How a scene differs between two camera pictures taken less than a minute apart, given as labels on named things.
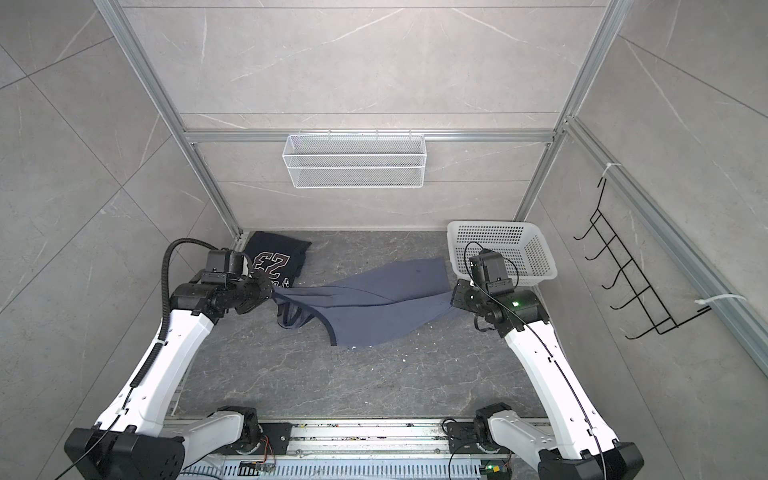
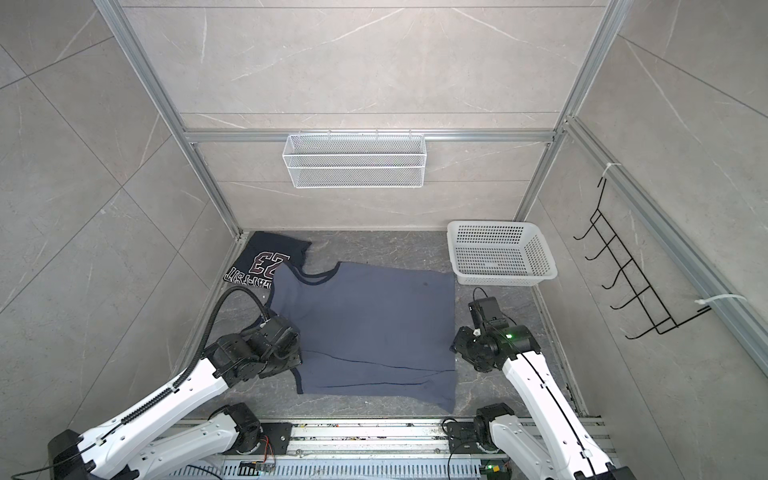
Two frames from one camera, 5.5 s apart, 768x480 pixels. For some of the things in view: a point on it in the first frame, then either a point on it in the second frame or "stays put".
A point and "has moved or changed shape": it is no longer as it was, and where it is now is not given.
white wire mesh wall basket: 355,161 stays put
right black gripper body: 469,296 -> 470,344
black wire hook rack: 627,267 stays put
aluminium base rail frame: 415,449 stays put
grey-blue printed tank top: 368,306 has moved or changed shape
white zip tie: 702,301 stays put
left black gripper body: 249,293 -> 282,363
